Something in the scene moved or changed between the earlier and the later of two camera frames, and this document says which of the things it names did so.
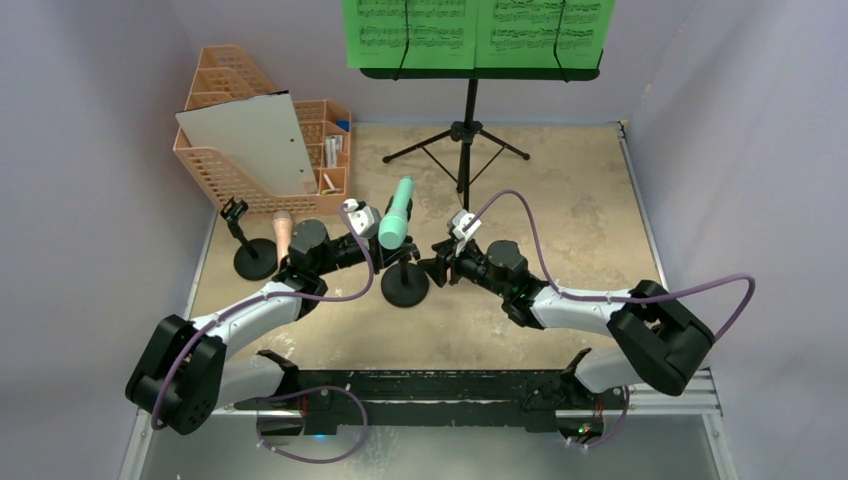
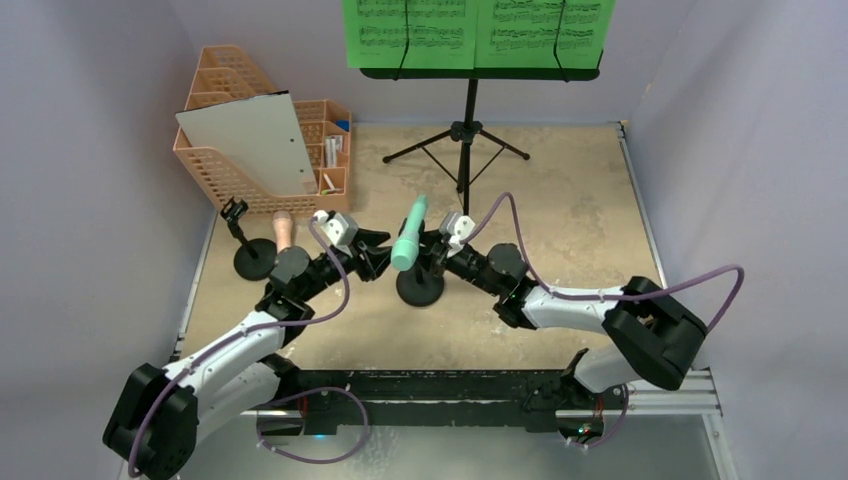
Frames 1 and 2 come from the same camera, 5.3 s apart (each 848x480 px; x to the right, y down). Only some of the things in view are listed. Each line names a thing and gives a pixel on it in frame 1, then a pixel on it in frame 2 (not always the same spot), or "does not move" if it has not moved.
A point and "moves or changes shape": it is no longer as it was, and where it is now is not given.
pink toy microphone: (282, 224) does not move
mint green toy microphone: (393, 228) → (405, 252)
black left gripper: (377, 254) does not move
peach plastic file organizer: (223, 74) does not move
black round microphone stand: (255, 258) does not move
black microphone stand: (405, 285) moves or changes shape
